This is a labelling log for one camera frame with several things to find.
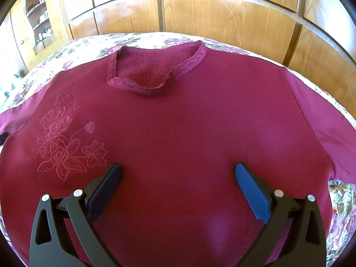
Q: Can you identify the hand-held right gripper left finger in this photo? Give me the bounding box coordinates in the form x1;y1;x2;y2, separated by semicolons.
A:
29;163;124;267

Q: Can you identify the wooden shelf with bottles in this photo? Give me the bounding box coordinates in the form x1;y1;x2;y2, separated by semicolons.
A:
33;0;52;43

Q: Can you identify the floral bedspread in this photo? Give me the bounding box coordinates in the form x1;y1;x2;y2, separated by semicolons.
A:
0;32;356;267

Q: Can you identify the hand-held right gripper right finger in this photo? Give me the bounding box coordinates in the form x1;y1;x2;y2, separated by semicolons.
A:
235;162;326;267

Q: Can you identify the maroon embroidered sweater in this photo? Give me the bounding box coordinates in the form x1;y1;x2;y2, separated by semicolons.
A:
0;40;356;267

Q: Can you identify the wooden shelf cabinet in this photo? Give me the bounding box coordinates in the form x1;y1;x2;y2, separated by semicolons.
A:
10;0;70;73

